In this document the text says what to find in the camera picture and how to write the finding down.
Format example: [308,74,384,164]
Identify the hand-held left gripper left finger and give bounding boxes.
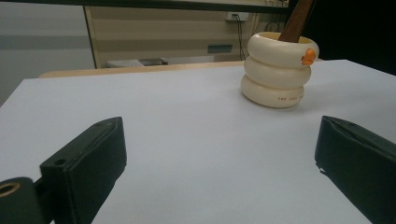
[39,117,128,224]

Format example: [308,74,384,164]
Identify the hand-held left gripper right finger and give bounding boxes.
[314,115,396,224]

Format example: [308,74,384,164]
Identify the cream ringed duck holder cup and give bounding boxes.
[240,31,320,109]

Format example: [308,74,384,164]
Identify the brown wooden stick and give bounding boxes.
[277,0,316,44]

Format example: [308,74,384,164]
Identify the grey flat device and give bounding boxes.
[138,57,169,67]

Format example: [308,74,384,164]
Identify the black curtain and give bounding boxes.
[289,0,396,76]

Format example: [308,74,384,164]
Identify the light wooden cabinet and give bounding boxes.
[83,5,293,70]

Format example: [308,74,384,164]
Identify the dark green flat box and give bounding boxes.
[207,44,233,54]

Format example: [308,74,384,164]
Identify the white power strip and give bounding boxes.
[225,11,250,22]

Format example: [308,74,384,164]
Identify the black horizontal rail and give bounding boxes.
[0,0,294,15]

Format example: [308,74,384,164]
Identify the black power cable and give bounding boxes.
[233,14,247,62]

